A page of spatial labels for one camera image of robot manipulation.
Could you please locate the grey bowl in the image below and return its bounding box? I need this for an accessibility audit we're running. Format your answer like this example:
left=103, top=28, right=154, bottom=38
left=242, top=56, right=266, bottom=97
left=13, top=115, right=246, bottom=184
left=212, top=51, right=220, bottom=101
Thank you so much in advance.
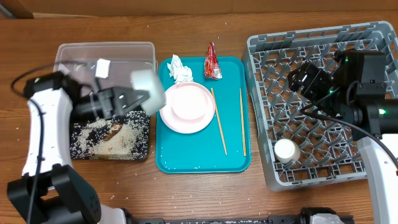
left=131, top=69, right=166, bottom=116

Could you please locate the rice and food waste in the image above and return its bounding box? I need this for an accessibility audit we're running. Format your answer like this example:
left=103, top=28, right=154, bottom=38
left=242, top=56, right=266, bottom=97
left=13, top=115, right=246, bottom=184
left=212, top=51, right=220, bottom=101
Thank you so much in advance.
left=70, top=111, right=150, bottom=160

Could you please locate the white tissue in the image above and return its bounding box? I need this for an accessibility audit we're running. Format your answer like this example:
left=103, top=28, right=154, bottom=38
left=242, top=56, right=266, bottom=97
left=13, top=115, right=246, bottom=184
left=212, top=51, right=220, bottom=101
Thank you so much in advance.
left=167, top=55, right=193, bottom=84

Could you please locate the white paper cup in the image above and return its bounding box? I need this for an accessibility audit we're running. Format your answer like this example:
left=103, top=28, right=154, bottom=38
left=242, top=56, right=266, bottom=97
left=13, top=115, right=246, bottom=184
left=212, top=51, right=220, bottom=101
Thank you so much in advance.
left=274, top=139, right=300, bottom=164

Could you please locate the red snack wrapper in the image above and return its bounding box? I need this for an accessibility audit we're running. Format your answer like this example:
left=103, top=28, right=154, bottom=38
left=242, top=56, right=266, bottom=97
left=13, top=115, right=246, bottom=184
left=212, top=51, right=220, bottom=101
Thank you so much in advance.
left=204, top=42, right=222, bottom=80

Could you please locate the wooden chopstick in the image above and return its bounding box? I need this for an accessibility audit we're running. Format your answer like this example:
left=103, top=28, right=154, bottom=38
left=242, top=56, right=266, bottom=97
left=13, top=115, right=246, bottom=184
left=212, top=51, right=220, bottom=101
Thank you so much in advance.
left=239, top=88, right=247, bottom=157
left=211, top=87, right=228, bottom=156

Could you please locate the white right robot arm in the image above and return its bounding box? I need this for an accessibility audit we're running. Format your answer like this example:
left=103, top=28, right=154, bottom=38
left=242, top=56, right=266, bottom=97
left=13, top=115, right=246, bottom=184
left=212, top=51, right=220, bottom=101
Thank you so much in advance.
left=287, top=49, right=397, bottom=223

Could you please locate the clear plastic bin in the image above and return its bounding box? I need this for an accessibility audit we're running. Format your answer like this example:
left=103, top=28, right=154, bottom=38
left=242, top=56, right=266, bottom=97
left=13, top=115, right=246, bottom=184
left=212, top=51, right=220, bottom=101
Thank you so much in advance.
left=53, top=42, right=157, bottom=96

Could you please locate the black plastic tray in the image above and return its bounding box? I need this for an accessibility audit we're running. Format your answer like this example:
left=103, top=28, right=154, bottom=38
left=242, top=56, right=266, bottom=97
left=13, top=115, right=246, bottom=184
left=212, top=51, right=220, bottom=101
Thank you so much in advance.
left=68, top=110, right=152, bottom=161

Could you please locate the pink plate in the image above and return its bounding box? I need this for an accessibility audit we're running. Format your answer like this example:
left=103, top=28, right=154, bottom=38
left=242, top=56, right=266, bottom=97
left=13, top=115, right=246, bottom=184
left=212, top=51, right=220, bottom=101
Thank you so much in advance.
left=160, top=82, right=215, bottom=134

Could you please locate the grey plastic dish rack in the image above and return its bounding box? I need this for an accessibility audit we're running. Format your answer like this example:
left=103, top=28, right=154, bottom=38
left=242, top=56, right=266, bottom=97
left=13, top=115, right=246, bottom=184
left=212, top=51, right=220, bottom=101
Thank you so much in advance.
left=241, top=21, right=398, bottom=192

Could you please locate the teal plastic tray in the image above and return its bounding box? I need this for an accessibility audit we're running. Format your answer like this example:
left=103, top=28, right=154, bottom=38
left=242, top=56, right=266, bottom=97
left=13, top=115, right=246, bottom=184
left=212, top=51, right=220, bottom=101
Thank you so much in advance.
left=155, top=56, right=251, bottom=174

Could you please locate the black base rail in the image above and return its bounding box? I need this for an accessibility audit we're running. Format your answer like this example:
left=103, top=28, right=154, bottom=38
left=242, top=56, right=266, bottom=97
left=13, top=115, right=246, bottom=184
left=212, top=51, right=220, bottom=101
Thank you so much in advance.
left=124, top=207, right=355, bottom=224

